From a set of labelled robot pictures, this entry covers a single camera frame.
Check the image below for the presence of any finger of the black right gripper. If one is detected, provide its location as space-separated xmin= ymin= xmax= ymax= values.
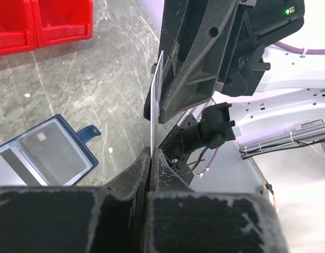
xmin=143 ymin=90 xmax=151 ymax=121
xmin=159 ymin=1 xmax=238 ymax=124

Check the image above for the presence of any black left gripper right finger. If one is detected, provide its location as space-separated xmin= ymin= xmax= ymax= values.
xmin=143 ymin=149 xmax=289 ymax=252

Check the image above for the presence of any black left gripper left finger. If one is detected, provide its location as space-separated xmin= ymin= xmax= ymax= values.
xmin=0 ymin=147 xmax=151 ymax=252

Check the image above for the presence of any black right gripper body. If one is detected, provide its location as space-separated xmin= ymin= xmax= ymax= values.
xmin=218 ymin=1 xmax=305 ymax=96

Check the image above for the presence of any white magnetic stripe card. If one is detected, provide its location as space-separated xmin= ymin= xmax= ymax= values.
xmin=150 ymin=51 xmax=164 ymax=156

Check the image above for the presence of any blue leather card holder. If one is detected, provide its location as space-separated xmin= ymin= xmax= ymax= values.
xmin=0 ymin=114 xmax=102 ymax=187

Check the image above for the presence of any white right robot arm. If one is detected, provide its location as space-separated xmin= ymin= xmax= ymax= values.
xmin=144 ymin=1 xmax=325 ymax=192

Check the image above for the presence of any red plastic double bin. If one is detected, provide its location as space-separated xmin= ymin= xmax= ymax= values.
xmin=0 ymin=0 xmax=93 ymax=56

